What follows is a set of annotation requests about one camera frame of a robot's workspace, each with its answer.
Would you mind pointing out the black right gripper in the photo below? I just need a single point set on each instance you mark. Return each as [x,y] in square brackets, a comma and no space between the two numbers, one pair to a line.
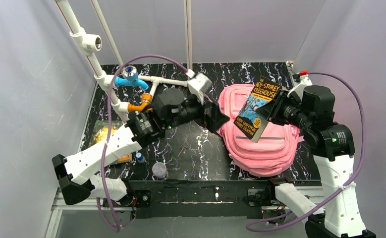
[278,107]

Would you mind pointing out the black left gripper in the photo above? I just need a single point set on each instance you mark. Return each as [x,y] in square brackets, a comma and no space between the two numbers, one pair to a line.
[207,116]

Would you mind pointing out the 104-Storey Treehouse book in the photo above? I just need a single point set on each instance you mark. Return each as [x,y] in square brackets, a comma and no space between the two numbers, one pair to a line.
[248,120]

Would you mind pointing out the pink student backpack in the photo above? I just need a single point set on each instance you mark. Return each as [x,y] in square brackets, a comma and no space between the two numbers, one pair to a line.
[272,154]

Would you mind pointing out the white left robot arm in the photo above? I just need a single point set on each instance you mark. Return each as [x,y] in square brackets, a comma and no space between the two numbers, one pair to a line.
[76,174]

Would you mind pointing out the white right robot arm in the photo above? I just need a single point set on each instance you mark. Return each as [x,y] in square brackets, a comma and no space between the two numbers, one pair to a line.
[332,146]

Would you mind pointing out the orange plastic tap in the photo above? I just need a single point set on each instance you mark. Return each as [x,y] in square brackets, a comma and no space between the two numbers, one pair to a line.
[146,99]

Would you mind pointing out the clear plastic cup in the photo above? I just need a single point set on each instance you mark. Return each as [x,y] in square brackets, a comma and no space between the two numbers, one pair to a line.
[159,170]

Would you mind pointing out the small blue capped bottle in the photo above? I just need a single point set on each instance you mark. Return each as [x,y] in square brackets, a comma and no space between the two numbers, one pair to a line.
[140,157]

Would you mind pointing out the blue plastic tap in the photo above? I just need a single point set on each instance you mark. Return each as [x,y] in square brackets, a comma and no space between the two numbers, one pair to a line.
[129,77]

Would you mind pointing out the dark green gold book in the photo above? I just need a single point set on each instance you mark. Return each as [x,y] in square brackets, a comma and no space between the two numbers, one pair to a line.
[98,133]

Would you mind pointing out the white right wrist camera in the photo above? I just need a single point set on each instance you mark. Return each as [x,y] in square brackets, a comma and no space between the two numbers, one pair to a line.
[302,79]

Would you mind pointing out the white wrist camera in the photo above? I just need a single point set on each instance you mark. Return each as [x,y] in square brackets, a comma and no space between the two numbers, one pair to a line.
[302,79]
[198,84]

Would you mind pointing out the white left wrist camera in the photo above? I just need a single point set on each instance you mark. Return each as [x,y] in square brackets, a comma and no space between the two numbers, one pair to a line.
[198,84]

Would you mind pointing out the black front mounting rail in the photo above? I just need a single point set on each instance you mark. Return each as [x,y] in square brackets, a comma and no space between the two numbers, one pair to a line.
[188,198]

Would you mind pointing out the white PVC pipe frame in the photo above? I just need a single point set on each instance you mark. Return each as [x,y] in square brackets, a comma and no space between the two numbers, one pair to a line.
[138,27]

